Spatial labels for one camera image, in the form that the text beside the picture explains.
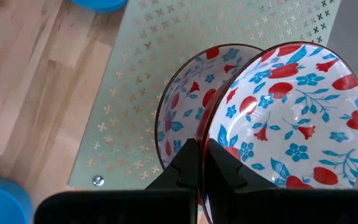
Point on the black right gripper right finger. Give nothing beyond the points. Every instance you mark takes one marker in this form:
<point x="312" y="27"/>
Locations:
<point x="259" y="205"/>

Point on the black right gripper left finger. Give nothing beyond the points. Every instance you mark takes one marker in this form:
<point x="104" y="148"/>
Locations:
<point x="166" y="205"/>

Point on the floral red-bottomed ceramic bowl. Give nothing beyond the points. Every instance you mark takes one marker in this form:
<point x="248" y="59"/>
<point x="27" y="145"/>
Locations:
<point x="185" y="102"/>
<point x="291" y="109"/>

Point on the green perforated metal shelf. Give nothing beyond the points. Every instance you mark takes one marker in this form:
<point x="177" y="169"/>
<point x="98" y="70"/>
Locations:
<point x="129" y="93"/>

